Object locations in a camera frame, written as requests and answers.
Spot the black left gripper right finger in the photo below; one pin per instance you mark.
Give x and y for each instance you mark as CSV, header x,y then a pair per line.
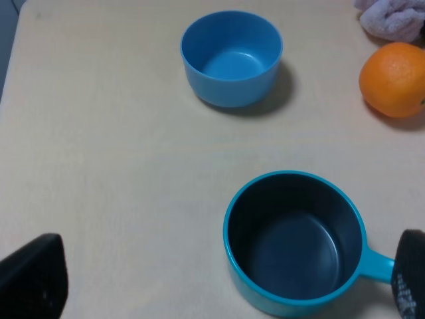
x,y
407,280

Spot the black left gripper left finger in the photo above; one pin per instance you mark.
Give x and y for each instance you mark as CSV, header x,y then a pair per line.
x,y
34,279

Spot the orange fruit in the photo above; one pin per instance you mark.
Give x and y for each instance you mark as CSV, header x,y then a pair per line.
x,y
392,80

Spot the pink rolled towel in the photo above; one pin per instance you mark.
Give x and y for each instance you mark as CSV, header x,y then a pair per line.
x,y
392,20

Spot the blue plastic bowl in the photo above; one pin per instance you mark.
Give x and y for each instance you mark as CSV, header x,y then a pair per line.
x,y
231,58

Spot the teal saucepan with handle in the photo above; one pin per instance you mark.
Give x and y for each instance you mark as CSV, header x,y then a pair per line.
x,y
295,242

